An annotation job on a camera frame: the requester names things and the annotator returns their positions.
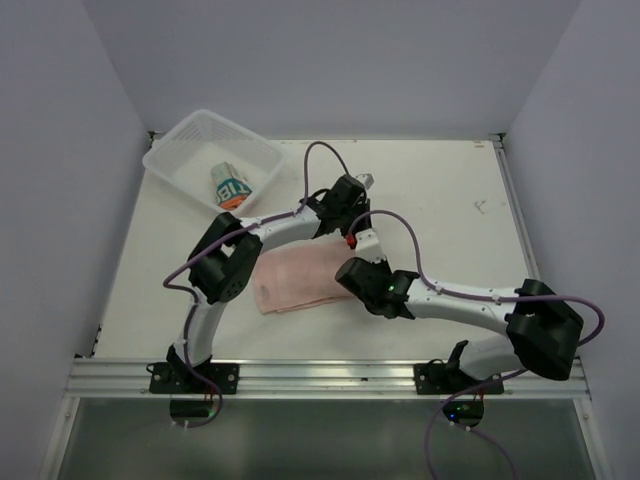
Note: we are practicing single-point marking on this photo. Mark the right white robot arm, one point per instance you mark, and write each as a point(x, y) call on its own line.
point(487, 309)

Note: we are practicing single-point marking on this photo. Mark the colourful rabbit print towel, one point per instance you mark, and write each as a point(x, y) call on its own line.
point(231, 187)

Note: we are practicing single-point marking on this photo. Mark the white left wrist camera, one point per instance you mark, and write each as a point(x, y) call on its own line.
point(366, 179)

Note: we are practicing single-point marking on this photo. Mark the aluminium rail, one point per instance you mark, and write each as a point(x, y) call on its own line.
point(525, 235)
point(323, 380)

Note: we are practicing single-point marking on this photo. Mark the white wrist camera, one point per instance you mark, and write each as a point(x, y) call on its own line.
point(366, 179)
point(368, 246)

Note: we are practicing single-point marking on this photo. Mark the aluminium front rail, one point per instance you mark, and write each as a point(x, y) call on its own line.
point(323, 380)

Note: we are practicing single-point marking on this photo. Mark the right wrist camera red plug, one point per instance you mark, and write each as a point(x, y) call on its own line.
point(351, 241)

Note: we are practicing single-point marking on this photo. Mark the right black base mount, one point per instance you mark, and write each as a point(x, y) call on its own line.
point(438, 377)

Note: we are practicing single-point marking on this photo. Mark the pink towel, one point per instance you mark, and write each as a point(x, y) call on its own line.
point(296, 278)

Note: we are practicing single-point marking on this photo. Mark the aluminium right side rail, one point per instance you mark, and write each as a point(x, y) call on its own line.
point(525, 235)

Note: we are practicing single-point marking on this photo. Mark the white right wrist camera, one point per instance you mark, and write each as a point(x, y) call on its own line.
point(368, 246)

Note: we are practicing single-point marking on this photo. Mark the translucent plastic basket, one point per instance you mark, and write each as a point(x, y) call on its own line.
point(216, 162)

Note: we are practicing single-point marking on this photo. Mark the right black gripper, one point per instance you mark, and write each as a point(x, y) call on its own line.
point(381, 265)

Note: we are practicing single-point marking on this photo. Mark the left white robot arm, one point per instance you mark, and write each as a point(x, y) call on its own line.
point(221, 264)

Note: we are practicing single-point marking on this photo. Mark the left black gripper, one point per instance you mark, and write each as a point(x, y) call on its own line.
point(362, 203)

